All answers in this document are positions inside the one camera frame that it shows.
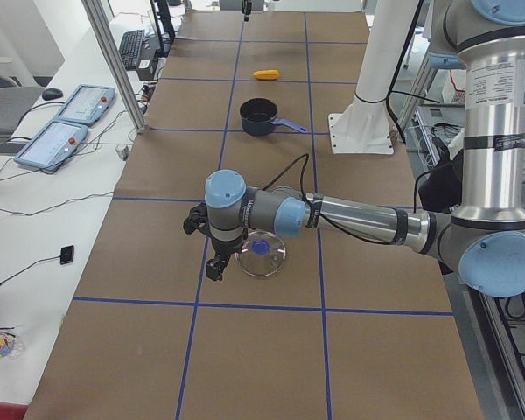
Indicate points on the blue teach pendant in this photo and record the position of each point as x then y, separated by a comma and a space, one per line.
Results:
52, 145
87, 104

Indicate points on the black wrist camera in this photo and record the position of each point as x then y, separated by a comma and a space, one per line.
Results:
197, 220

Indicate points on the blue saucepan with handle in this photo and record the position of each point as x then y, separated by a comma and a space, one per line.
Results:
259, 118

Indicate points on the person in dark apron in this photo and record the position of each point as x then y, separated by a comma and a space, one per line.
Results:
443, 188

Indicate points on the white pedestal column with base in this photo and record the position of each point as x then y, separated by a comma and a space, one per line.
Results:
363, 127

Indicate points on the aluminium frame post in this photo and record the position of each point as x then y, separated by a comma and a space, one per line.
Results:
100, 25

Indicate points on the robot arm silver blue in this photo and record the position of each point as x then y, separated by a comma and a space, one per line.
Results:
484, 239

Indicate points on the office chair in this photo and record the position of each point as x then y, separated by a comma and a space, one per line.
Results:
14, 101

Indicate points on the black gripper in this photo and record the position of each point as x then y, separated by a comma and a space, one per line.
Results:
221, 248

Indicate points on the colourful snack bag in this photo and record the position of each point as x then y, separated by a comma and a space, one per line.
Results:
12, 345

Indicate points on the small black square sensor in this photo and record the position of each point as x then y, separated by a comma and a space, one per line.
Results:
66, 255

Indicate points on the black keyboard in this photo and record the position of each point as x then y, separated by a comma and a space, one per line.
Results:
130, 48

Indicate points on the yellow corn cob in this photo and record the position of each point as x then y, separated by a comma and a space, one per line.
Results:
266, 75

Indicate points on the upper blue teach pendant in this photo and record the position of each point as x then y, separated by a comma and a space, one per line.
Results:
87, 104

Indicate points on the glass pot lid blue knob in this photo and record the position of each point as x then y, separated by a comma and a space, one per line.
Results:
263, 254

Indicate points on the lower blue teach pendant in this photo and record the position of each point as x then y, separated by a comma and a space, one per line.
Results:
52, 145

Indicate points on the black computer mouse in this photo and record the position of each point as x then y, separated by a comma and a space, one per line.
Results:
50, 94

